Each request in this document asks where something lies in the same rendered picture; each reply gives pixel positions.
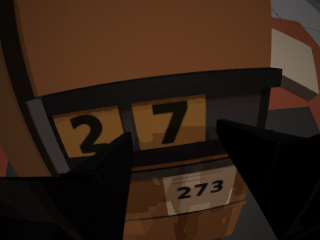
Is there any brown tile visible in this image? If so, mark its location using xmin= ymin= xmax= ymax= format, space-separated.
xmin=52 ymin=105 xmax=125 ymax=159
xmin=132 ymin=93 xmax=207 ymax=149

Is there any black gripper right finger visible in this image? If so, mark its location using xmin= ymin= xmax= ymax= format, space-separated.
xmin=216 ymin=119 xmax=320 ymax=240

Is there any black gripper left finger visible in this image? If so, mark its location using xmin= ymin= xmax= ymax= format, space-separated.
xmin=0 ymin=132 xmax=133 ymax=240

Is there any white paper ticket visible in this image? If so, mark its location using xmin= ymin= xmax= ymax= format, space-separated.
xmin=163 ymin=165 xmax=236 ymax=216

